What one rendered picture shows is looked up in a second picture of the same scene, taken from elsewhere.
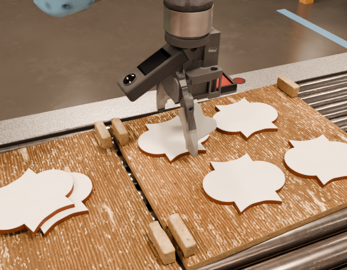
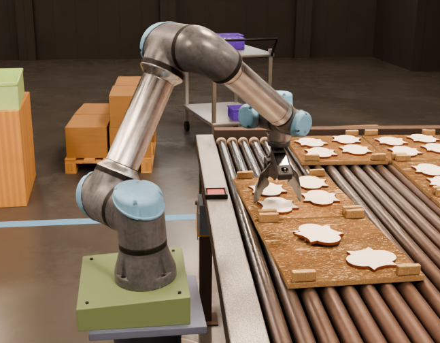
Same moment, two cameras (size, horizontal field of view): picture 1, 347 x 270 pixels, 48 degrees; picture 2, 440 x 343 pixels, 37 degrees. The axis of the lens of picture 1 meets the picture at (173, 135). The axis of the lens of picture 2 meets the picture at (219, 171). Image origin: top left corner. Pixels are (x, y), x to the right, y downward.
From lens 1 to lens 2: 1.95 m
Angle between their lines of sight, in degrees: 67
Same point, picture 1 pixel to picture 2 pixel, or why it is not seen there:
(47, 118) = (223, 241)
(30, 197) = (319, 233)
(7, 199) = (318, 237)
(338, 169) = (319, 181)
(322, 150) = (305, 180)
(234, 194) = (328, 199)
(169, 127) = (268, 204)
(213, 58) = not seen: hidden behind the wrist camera
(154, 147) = (285, 209)
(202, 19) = not seen: hidden behind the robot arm
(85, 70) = not seen: outside the picture
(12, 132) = (234, 251)
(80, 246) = (349, 231)
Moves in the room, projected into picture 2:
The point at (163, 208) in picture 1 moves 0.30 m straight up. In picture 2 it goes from (330, 214) to (336, 119)
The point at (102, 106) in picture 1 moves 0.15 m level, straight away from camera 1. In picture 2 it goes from (220, 225) to (171, 223)
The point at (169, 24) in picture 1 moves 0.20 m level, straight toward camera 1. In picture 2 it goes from (285, 137) to (351, 141)
